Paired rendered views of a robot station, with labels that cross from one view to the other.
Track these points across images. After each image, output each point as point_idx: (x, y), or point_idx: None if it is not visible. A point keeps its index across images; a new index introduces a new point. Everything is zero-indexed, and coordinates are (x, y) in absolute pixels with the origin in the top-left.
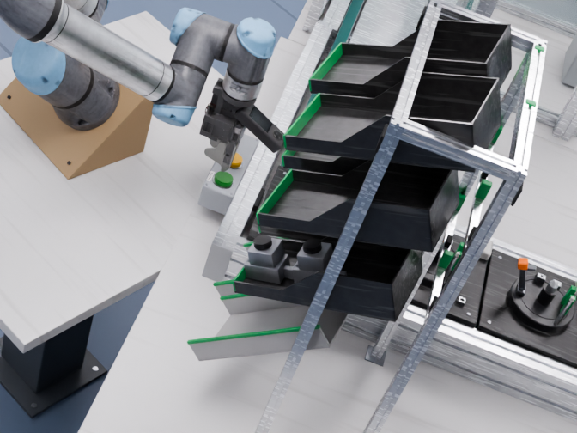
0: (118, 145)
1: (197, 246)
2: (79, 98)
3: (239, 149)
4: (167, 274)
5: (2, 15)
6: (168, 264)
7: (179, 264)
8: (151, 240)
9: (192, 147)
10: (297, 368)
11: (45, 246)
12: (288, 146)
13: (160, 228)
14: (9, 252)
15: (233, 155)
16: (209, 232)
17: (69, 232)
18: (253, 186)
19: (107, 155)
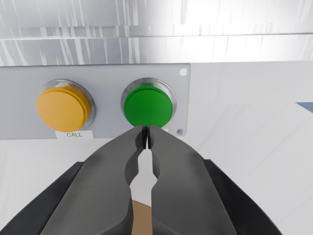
0: (132, 226)
1: (234, 72)
2: None
3: (13, 104)
4: (304, 93)
5: None
6: (283, 97)
7: (279, 83)
8: (243, 130)
9: (39, 144)
10: None
11: (285, 207)
12: None
13: (217, 128)
14: (300, 224)
15: (171, 172)
16: (194, 64)
17: (259, 199)
18: (115, 22)
19: (145, 221)
